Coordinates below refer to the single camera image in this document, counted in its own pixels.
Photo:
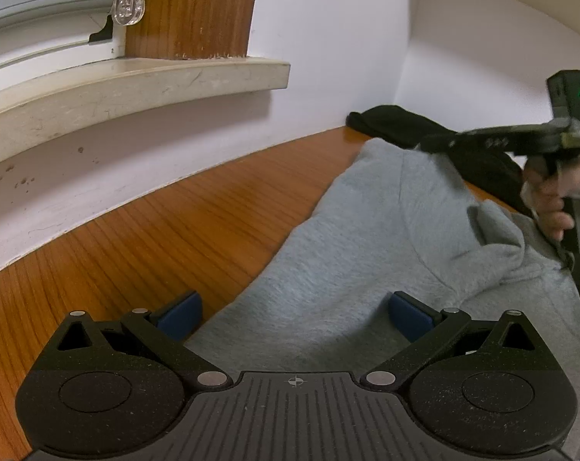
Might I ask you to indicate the grey window blind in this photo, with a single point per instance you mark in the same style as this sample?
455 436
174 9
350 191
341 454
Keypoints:
40 9

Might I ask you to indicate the cream window sill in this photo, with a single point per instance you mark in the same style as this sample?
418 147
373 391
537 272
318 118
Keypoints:
126 91

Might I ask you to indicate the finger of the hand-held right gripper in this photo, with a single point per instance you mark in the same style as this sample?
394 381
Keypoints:
491 140

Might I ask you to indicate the person's right hand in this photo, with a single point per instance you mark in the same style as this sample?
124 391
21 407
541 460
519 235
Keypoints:
551 216

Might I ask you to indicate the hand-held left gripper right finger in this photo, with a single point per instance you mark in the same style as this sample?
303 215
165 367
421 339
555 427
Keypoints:
409 318

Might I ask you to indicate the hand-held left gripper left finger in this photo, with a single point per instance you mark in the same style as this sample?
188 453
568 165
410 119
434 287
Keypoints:
180 318

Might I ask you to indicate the white shelf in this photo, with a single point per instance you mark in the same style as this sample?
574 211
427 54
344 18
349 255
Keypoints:
487 38

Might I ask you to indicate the wooden window frame post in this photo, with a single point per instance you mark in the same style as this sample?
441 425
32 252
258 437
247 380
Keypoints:
194 9

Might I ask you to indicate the black garment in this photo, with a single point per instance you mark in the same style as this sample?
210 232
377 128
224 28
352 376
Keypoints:
405 122

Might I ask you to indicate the grey shirt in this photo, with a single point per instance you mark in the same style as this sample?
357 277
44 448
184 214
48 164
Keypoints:
391 249

